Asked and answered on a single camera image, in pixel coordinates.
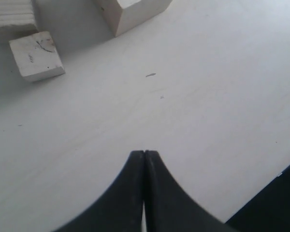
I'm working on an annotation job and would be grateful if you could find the large pale wooden cube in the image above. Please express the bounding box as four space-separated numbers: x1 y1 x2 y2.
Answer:
94 0 172 37

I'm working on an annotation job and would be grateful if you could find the small pale wooden cube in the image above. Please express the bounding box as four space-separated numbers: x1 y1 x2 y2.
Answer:
9 31 65 82

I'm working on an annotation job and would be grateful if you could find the medium striped wooden cube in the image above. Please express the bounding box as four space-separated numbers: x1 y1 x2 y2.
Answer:
0 0 40 43

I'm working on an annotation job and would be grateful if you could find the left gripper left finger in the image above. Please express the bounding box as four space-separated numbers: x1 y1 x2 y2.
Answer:
56 151 145 232

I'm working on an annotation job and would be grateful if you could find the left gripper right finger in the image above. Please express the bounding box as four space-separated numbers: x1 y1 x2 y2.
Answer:
144 151 236 232

